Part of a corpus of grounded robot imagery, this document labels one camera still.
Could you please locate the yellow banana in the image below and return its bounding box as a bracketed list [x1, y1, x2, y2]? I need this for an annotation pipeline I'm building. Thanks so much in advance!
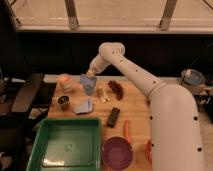
[97, 87, 109, 103]

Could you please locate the purple bowl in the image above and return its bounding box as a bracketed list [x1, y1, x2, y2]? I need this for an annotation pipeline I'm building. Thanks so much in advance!
[101, 137, 133, 171]

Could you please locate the black chair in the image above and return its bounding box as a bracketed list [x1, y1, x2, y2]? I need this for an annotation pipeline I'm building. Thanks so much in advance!
[0, 72, 46, 171]

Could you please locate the orange lidded jar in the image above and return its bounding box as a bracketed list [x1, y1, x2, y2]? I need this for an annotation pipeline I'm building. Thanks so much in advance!
[57, 74, 72, 91]

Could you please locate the small dark metal cup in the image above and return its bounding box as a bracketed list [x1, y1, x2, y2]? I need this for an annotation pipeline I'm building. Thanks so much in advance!
[58, 96, 70, 110]

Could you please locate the blue folded cloth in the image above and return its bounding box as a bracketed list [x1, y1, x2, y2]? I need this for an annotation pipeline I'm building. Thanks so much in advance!
[73, 99, 93, 115]

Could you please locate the brown grape bunch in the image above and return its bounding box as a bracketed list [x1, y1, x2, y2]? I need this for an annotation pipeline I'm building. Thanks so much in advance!
[108, 80, 124, 100]

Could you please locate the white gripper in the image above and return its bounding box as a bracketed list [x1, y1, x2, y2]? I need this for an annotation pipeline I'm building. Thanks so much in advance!
[86, 55, 107, 78]

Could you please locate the grey bowl at right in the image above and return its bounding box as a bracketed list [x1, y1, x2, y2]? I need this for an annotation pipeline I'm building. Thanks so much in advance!
[181, 69, 205, 86]

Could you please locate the blue sponge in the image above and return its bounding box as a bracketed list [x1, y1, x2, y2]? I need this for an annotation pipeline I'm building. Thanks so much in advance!
[80, 74, 97, 86]

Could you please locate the orange carrot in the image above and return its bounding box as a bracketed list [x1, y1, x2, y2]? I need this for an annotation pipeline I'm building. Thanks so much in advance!
[124, 120, 132, 144]

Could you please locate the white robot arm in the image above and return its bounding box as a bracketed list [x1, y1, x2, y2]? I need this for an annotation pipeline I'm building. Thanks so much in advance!
[88, 42, 205, 171]

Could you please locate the black remote control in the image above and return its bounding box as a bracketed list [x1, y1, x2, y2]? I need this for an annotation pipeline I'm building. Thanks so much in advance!
[106, 107, 120, 128]

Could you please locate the orange frying pan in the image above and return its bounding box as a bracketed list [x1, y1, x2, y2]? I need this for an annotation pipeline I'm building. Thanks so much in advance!
[145, 140, 152, 163]

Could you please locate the green plastic tray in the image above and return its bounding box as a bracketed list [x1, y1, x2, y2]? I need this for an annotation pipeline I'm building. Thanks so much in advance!
[26, 118, 101, 171]

